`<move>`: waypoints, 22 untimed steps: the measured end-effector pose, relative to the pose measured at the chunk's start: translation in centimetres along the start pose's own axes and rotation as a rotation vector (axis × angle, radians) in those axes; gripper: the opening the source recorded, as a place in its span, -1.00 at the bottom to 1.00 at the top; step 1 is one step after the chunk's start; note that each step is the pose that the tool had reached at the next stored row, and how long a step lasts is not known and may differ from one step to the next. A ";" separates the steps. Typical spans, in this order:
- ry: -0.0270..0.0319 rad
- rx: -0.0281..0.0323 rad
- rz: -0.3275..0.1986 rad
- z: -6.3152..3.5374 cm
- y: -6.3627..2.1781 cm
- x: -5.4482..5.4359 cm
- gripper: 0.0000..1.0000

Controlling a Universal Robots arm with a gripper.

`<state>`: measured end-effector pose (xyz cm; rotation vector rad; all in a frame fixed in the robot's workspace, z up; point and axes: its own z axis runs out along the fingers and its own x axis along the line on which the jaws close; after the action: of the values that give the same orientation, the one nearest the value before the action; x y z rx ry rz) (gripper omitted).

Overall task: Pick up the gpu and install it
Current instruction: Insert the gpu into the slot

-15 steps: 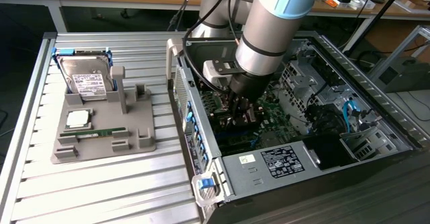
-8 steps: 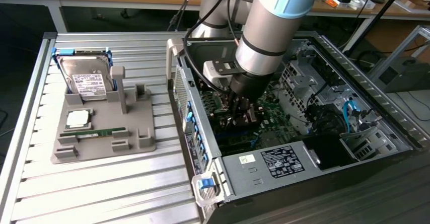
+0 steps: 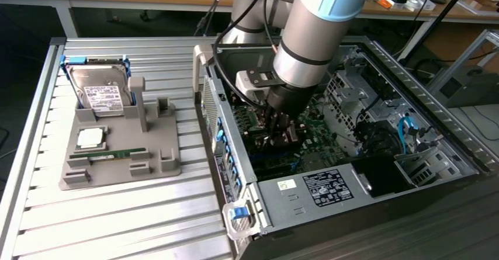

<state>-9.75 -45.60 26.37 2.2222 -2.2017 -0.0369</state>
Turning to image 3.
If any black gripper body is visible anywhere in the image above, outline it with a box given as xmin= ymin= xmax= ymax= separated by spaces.
xmin=267 ymin=84 xmax=317 ymax=117

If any green motherboard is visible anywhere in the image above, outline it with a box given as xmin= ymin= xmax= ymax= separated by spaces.
xmin=230 ymin=93 xmax=346 ymax=176

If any grey chipset heatsink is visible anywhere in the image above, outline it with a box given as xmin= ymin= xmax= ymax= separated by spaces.
xmin=301 ymin=152 xmax=327 ymax=169

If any black expansion slot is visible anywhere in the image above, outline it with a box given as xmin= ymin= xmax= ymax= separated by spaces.
xmin=252 ymin=160 xmax=295 ymax=175

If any metal drive cage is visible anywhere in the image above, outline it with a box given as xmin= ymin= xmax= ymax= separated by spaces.
xmin=326 ymin=70 xmax=386 ymax=115

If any grey power supply unit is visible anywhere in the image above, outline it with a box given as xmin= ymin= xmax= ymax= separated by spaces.
xmin=255 ymin=166 xmax=378 ymax=229

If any blue case latch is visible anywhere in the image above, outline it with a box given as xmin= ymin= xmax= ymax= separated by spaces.
xmin=228 ymin=207 xmax=248 ymax=220

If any black pole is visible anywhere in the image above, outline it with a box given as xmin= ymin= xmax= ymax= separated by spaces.
xmin=395 ymin=0 xmax=481 ymax=65

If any grey disk bay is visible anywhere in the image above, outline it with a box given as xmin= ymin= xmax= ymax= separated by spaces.
xmin=391 ymin=148 xmax=479 ymax=188

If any open PC case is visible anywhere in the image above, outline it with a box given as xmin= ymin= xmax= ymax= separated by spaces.
xmin=192 ymin=36 xmax=491 ymax=260

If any orange and white box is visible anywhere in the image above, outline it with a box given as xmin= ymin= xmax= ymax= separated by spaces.
xmin=377 ymin=0 xmax=409 ymax=9

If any green RAM stick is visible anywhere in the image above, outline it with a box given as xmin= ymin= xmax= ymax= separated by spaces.
xmin=70 ymin=147 xmax=150 ymax=159

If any grey parts rack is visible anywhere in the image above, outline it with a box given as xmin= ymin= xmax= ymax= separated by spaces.
xmin=58 ymin=75 xmax=183 ymax=191

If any grey computer tower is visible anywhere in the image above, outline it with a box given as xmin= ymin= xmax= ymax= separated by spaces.
xmin=427 ymin=64 xmax=499 ymax=109

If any hard disk in blue caddy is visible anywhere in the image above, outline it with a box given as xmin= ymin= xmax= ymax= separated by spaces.
xmin=59 ymin=54 xmax=138 ymax=117

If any white device box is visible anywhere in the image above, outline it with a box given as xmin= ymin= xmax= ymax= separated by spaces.
xmin=403 ymin=0 xmax=437 ymax=12

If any silver CPU chip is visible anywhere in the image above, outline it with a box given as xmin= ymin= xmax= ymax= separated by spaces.
xmin=76 ymin=127 xmax=108 ymax=150

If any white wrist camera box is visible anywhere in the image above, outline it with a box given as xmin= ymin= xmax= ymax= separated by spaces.
xmin=235 ymin=70 xmax=286 ymax=102

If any black wire bundle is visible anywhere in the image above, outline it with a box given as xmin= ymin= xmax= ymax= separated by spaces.
xmin=353 ymin=121 xmax=399 ymax=158

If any black camera cable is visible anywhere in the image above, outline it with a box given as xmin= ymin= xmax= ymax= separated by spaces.
xmin=212 ymin=0 xmax=274 ymax=110

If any blue wire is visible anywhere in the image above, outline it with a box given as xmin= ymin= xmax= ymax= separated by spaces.
xmin=395 ymin=115 xmax=421 ymax=155

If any black hanging arm cable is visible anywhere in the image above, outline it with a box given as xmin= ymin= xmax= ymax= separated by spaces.
xmin=195 ymin=0 xmax=227 ymax=37

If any aluminium profile frame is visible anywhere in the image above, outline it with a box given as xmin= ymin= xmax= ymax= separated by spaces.
xmin=425 ymin=28 xmax=499 ymax=82

